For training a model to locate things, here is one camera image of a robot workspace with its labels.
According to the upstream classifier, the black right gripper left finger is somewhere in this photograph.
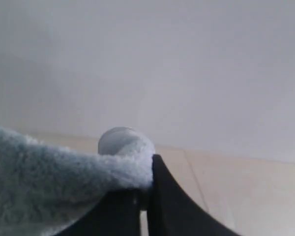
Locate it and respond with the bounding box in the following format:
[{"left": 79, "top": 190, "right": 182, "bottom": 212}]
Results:
[{"left": 57, "top": 190, "right": 140, "bottom": 236}]

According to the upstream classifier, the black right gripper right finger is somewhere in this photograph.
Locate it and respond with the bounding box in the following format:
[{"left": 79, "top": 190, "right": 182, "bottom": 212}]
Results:
[{"left": 147, "top": 154, "right": 238, "bottom": 236}]

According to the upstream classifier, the light blue fluffy towel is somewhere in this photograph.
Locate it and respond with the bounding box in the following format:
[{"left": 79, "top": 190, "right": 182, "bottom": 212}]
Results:
[{"left": 0, "top": 127, "right": 155, "bottom": 236}]

